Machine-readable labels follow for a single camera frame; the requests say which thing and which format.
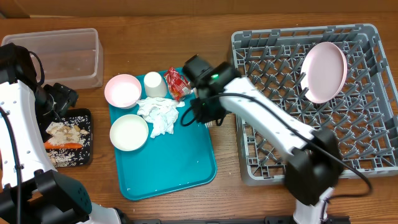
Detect pink bowl with nuts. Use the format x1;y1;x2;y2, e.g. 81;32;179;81
104;74;142;109

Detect clear plastic bin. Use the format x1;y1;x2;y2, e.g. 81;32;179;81
2;28;104;90

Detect teal serving tray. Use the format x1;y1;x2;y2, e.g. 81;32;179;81
107;67;218;202

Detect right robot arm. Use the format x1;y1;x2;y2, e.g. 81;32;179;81
183;58;343;223

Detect white bowl with rice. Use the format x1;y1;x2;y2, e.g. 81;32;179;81
109;114;149;151

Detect orange carrot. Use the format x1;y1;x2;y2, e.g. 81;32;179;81
44;141;83;149

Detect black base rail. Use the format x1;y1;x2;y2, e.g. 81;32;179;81
127;214;352;224

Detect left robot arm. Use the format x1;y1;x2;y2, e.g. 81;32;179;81
1;43;129;223

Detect grey dishwasher rack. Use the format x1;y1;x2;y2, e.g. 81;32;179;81
231;24;397;177

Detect black waste tray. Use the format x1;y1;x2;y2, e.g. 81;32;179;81
43;108;94;168

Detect white paper cup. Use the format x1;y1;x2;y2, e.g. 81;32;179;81
144;72;167;98

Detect pile of rice and nuts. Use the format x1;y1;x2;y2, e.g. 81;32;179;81
45;115;91;166

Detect white plastic fork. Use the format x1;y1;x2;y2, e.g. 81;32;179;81
205;121;213;129

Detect white napkin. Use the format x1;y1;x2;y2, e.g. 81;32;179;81
137;97;185;138

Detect red snack wrapper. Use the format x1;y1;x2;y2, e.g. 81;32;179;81
164;67;192;101

